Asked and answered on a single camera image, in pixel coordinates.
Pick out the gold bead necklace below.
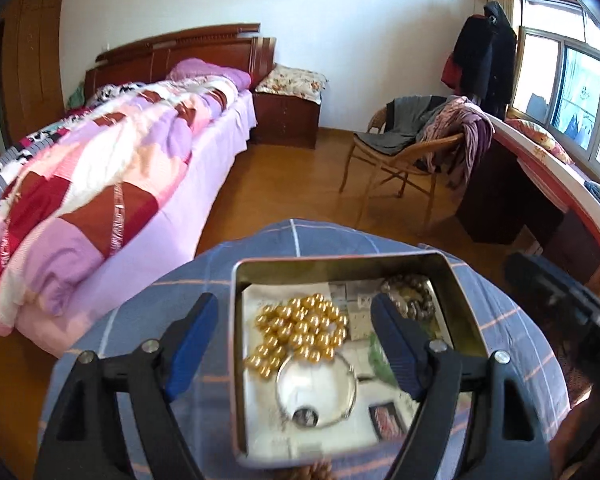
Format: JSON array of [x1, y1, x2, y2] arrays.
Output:
[[244, 296, 350, 376]]

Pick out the grey garment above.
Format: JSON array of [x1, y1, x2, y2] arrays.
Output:
[[355, 96, 451, 156]]

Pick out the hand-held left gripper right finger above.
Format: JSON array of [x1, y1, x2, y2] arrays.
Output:
[[370, 292, 556, 480]]

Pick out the wooden bed headboard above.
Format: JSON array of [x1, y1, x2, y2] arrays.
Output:
[[84, 22, 276, 111]]

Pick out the wooden nightstand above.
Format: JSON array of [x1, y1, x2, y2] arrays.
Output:
[[251, 89, 323, 150]]

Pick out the small red black card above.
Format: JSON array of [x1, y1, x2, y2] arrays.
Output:
[[369, 402, 408, 441]]

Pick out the red hanging garment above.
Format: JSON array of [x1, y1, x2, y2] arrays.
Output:
[[441, 55, 459, 88]]

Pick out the purple pillow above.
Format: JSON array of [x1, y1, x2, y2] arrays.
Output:
[[166, 57, 252, 88]]

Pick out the bed with patchwork quilt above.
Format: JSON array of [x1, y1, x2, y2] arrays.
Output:
[[0, 91, 258, 346]]

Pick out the black white patterned blanket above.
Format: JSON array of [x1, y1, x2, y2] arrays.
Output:
[[0, 84, 131, 208]]

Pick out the window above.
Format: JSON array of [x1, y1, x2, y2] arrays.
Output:
[[510, 0, 600, 181]]

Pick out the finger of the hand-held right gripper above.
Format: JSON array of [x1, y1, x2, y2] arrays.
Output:
[[504, 252, 600, 333]]

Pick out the wicker chair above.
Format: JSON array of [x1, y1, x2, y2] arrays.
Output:
[[339, 95, 468, 226]]

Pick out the wooden wardrobe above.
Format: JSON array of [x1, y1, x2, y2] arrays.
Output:
[[0, 0, 68, 171]]

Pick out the dark wooden desk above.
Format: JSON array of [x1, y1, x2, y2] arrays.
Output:
[[455, 115, 600, 286]]

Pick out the silver bangle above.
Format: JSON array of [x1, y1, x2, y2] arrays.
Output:
[[275, 350, 358, 431]]

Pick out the floral red-edged pillow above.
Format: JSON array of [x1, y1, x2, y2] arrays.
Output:
[[505, 119, 576, 166]]

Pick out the mauve pink garments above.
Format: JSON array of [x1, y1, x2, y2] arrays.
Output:
[[415, 96, 496, 191]]

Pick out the blue plaid cloth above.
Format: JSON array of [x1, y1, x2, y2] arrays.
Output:
[[40, 218, 571, 480]]

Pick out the pink patchwork quilt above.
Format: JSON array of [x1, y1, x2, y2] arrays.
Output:
[[0, 74, 241, 311]]

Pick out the rectangular metal tin box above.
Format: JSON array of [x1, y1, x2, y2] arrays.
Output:
[[228, 251, 486, 471]]

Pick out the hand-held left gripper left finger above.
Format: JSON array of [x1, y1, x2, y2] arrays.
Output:
[[34, 292, 220, 480]]

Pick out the floral cushion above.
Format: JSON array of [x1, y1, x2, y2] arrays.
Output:
[[255, 64, 329, 103]]

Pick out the black hanging coat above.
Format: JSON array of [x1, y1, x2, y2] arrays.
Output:
[[452, 2, 518, 116]]

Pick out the dark bead bracelet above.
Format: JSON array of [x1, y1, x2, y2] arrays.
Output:
[[380, 274, 437, 321]]

